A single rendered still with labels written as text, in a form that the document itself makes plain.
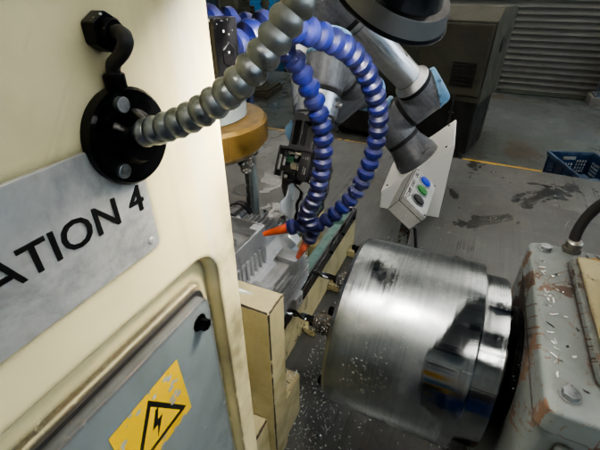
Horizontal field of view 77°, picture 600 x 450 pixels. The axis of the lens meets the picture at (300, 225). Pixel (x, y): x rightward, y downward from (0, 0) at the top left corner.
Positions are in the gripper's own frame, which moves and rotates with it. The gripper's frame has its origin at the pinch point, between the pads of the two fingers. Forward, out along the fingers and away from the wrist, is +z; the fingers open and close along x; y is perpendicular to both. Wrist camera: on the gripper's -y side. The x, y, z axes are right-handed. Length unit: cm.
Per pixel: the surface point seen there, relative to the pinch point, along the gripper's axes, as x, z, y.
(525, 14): 68, -341, -581
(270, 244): -2.2, 3.5, 5.6
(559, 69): 135, -278, -616
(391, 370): 23.4, 11.7, 21.2
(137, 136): 13, -7, 54
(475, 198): 34, -18, -89
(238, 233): -6.3, 2.5, 9.9
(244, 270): -1.0, 6.8, 15.5
